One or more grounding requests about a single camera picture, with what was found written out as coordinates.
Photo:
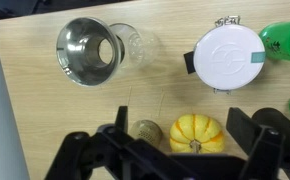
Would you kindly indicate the yellow orange striped pumpkin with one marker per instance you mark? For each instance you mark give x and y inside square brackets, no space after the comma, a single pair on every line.
[185,133]

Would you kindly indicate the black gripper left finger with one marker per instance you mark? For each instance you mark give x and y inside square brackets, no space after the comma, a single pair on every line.
[122,120]

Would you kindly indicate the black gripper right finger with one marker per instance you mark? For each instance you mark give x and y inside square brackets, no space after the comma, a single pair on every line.
[243,130]

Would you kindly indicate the glass carafe with steel funnel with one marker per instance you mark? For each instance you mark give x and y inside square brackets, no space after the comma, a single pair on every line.
[85,50]

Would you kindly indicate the clip jar with white lid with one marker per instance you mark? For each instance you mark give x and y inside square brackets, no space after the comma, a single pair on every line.
[228,56]

